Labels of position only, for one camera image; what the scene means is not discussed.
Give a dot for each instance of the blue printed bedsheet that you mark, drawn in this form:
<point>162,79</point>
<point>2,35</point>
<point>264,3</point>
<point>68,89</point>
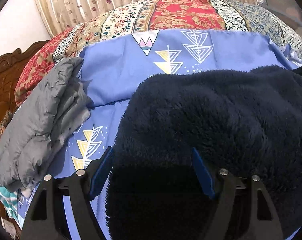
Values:
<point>115,75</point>

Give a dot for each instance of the carved wooden headboard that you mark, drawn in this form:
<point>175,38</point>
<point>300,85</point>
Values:
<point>3,80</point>

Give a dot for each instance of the clear storage box grey lid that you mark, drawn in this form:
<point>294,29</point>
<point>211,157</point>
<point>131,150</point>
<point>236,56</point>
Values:
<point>286,7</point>

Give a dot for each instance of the teal striped cloth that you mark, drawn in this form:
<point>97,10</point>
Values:
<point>8,200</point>

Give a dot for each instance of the navy fleece garment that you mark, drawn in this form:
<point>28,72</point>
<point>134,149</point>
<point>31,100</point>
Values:
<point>203,110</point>

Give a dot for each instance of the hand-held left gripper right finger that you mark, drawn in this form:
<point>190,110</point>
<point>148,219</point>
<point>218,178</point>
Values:
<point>203,175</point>

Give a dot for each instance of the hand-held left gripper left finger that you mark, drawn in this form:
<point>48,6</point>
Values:
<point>100,175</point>

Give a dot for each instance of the grey puffer jacket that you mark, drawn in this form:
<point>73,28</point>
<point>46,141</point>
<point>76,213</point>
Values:
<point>40,120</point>

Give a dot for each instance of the patchwork floral quilt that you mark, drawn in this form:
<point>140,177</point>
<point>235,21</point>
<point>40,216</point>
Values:
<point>186,12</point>

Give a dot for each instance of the beige leaf-print curtain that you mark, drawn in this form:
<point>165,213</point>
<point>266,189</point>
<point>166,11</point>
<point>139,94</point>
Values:
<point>78,0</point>

